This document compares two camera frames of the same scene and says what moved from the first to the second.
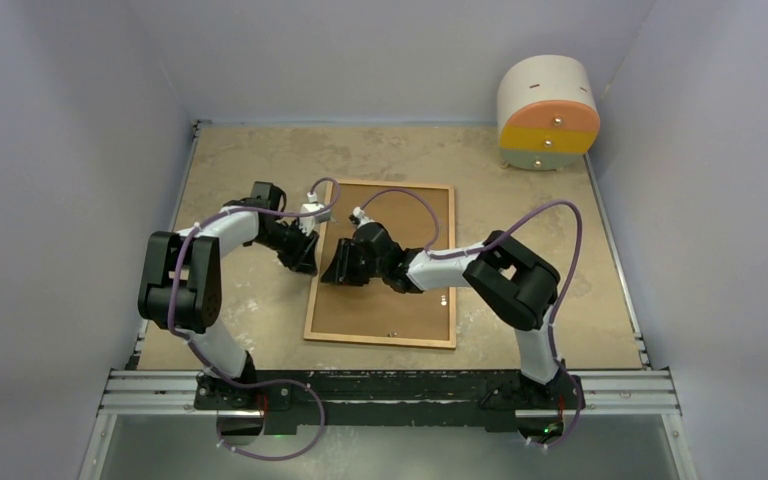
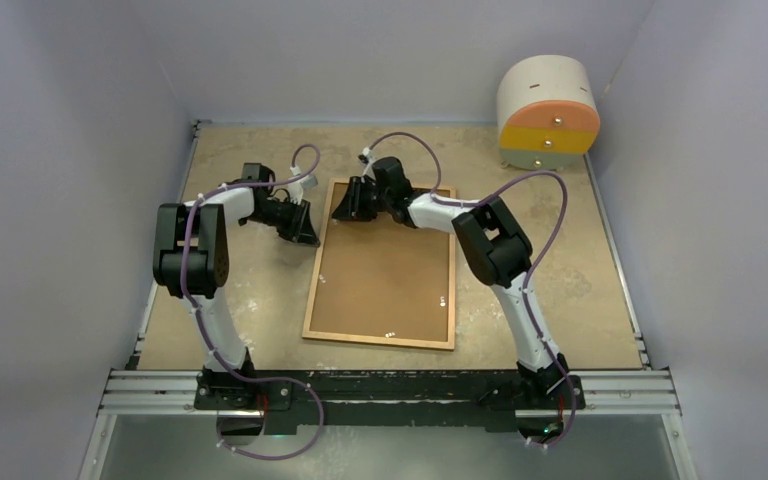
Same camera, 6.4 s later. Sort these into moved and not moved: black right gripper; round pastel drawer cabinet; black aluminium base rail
Moved: black right gripper
Not moved: round pastel drawer cabinet; black aluminium base rail
